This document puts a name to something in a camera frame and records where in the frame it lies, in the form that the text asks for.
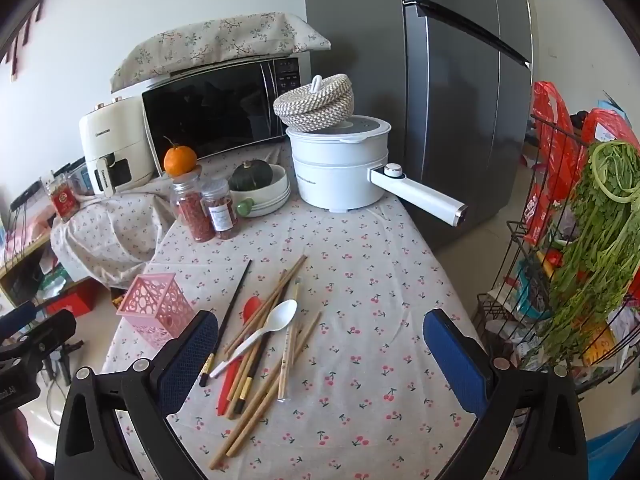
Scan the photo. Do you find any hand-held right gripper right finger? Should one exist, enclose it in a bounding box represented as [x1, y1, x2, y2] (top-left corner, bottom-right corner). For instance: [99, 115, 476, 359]
[422, 308, 587, 480]

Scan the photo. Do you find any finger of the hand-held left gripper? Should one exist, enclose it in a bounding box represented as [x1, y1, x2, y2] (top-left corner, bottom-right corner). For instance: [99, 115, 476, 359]
[0, 301, 37, 341]
[20, 309, 77, 362]

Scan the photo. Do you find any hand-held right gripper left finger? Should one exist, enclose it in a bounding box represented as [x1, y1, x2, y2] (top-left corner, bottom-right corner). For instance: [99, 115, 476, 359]
[54, 309, 221, 480]

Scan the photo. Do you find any black cable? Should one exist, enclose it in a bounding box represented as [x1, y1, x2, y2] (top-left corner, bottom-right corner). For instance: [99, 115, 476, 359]
[199, 259, 253, 388]

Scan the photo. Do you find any pink perforated utensil holder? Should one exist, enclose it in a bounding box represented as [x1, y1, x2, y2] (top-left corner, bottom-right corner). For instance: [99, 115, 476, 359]
[116, 272, 197, 348]

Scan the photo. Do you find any pile of wooden chopsticks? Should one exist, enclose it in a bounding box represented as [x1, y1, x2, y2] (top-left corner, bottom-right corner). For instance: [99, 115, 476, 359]
[207, 254, 323, 471]

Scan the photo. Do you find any red box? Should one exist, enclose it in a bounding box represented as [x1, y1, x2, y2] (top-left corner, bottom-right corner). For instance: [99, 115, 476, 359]
[47, 280, 108, 321]

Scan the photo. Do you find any red plastic spoon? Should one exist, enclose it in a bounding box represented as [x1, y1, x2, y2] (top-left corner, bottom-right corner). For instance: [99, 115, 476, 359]
[216, 296, 263, 417]

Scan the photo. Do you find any cluttered wooden shelf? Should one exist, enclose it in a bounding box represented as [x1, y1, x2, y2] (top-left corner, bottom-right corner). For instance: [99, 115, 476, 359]
[0, 185, 58, 311]

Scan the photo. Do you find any black chopstick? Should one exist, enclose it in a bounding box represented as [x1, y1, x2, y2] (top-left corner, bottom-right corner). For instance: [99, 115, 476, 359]
[232, 280, 293, 416]

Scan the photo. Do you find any pale printed chopstick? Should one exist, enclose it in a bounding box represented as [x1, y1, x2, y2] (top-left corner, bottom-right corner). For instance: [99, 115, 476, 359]
[277, 277, 303, 403]

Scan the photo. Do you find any white plastic spoon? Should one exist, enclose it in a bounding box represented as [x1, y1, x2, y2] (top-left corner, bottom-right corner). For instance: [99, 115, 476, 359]
[209, 299, 299, 379]

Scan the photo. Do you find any red-labelled snack packet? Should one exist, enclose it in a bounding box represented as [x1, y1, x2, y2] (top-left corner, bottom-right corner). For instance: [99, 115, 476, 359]
[46, 177, 78, 223]

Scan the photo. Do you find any tall jar of goji berries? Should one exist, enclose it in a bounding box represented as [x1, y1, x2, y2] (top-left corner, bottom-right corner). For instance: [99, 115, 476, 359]
[171, 176, 207, 244]

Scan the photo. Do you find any jar of dried red fruit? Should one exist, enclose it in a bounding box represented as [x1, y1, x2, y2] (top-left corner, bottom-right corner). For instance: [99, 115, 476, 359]
[200, 178, 238, 241]

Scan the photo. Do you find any clear container with black lid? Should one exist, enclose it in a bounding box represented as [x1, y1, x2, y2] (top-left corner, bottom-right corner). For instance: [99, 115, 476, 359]
[64, 156, 94, 195]

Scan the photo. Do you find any blue plastic bag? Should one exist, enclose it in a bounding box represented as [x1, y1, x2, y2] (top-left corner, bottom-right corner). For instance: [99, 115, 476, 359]
[587, 425, 640, 480]

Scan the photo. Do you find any white ceramic bowl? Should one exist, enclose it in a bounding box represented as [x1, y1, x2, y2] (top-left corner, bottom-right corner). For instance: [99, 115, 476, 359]
[229, 163, 292, 218]

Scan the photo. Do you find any green squash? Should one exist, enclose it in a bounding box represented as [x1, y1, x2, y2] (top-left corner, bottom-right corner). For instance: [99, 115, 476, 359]
[229, 159, 274, 192]

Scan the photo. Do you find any orange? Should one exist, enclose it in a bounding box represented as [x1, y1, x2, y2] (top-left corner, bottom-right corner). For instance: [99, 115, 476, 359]
[163, 144, 198, 178]

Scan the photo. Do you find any bunch of green vegetables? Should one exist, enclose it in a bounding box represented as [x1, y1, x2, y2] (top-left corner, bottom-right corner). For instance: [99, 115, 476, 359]
[542, 140, 640, 361]

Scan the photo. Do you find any cream air fryer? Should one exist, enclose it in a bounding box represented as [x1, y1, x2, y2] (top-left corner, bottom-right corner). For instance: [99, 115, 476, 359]
[78, 96, 156, 197]

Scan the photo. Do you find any white electric cooking pot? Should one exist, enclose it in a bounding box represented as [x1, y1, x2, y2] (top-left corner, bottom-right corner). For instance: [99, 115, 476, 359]
[286, 115, 467, 228]

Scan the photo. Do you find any black microwave oven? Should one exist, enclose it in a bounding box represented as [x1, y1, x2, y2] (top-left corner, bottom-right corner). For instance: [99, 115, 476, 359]
[141, 55, 313, 161]

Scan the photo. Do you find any red plastic bag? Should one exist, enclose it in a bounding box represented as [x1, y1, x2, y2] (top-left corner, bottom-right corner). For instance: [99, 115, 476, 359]
[580, 108, 633, 161]
[522, 81, 588, 246]

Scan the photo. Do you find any grey refrigerator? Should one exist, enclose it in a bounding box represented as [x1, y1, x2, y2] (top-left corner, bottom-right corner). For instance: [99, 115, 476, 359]
[301, 0, 535, 253]

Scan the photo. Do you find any woven lidded basket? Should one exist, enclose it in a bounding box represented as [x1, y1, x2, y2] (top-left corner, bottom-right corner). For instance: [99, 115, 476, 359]
[273, 74, 355, 131]

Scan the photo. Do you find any floral cloth cover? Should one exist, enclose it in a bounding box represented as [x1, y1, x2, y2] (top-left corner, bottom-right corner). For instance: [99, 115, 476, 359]
[110, 11, 332, 93]

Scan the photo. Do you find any black wire rack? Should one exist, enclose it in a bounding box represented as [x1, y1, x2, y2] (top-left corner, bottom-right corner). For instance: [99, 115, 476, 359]
[475, 115, 640, 396]

